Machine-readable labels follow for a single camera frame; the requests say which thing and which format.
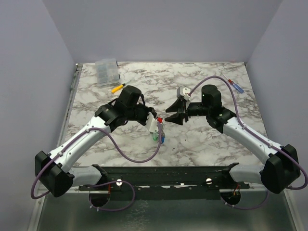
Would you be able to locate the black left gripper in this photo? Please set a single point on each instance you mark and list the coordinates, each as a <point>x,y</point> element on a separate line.
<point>147,109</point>

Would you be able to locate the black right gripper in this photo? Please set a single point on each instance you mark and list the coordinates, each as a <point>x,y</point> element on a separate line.
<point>184,111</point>

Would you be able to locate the green key tag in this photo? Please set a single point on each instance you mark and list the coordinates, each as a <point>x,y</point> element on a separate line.
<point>155,136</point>

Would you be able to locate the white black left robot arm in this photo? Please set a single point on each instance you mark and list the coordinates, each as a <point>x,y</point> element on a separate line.
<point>55,169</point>

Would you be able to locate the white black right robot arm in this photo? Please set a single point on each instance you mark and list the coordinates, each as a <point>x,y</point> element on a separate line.
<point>279,163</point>

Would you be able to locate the yellow black screwdriver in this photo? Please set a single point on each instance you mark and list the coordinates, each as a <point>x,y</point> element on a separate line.
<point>114,90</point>

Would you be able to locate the clear plastic parts box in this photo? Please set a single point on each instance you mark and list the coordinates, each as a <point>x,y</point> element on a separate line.
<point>107,72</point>

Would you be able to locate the red blue screwdriver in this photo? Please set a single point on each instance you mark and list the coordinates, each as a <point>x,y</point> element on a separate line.
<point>236,86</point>

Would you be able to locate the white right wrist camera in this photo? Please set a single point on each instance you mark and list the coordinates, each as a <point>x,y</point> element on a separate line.
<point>184,93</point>

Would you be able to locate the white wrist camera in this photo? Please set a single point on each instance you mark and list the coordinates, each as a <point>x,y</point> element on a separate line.
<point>152,122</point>
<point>184,93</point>

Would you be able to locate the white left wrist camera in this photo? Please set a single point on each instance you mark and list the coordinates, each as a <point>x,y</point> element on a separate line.
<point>152,122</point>

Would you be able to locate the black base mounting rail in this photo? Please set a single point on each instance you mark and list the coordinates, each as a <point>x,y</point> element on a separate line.
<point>164,183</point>

